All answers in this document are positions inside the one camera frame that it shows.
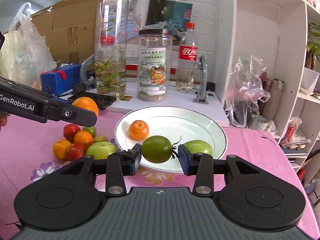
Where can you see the cardboard box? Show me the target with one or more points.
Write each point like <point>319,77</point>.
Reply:
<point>69,29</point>

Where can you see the dark green tomato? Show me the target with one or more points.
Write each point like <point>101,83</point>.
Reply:
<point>158,149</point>

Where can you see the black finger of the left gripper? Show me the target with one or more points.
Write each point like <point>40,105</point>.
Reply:
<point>79,116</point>

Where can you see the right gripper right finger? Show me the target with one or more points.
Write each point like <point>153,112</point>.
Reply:
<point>199,165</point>

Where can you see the potted green plant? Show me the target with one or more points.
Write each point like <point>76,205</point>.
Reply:
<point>312,47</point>

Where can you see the roll of tape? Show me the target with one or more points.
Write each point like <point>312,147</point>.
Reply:
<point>257,122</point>

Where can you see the person's left hand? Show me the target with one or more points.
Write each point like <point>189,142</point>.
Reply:
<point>3,119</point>

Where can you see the crumpled clear plastic bag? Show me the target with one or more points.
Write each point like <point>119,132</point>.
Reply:
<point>244,90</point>

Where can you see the grey hinged metal bracket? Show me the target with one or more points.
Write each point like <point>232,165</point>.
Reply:
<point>201,96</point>

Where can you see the black smartphone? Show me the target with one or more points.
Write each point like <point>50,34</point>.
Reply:
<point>102,101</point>

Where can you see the white shelf unit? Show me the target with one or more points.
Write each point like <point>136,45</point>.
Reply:
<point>276,32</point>

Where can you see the small orange mandarin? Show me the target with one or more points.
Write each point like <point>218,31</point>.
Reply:
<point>138,130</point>

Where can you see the blue plastic box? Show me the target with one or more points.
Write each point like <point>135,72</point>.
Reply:
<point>60,80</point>

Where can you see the red snack packet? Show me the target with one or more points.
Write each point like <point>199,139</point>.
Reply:
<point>293,135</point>

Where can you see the white plastic bag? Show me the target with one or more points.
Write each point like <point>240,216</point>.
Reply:
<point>24,54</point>

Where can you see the light green apple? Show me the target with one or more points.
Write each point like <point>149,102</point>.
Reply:
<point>101,150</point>

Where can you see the clear tea jar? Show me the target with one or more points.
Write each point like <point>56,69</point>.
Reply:
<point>154,60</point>

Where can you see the tall glass plant vase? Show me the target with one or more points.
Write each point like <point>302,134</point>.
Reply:
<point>113,21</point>

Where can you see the white ceramic plate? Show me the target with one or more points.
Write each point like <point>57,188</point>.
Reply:
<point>174,123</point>

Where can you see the cola bottle red label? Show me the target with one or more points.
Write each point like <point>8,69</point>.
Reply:
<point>187,56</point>

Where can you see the small green fruit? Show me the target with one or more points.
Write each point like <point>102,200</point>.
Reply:
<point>92,130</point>

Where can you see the large orange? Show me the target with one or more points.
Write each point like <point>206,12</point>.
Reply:
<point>86,103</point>

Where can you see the large green fruit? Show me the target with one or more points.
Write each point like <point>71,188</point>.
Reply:
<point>199,146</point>

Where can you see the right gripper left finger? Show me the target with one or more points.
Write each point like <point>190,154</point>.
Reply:
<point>119,165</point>

